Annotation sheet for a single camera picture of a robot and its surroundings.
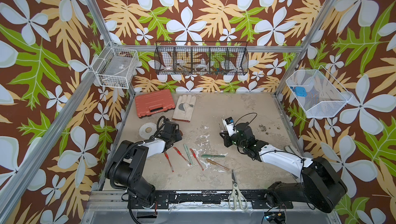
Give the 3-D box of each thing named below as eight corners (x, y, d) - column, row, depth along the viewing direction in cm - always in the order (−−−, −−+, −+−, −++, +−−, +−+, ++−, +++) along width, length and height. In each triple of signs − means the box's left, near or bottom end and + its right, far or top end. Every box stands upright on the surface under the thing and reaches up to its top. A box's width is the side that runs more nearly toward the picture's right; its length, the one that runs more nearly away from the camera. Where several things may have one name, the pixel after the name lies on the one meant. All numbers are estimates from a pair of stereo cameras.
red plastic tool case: (139, 119, 106) (137, 115, 103) (136, 100, 117) (134, 96, 114) (176, 108, 112) (175, 104, 108) (170, 92, 123) (169, 87, 119)
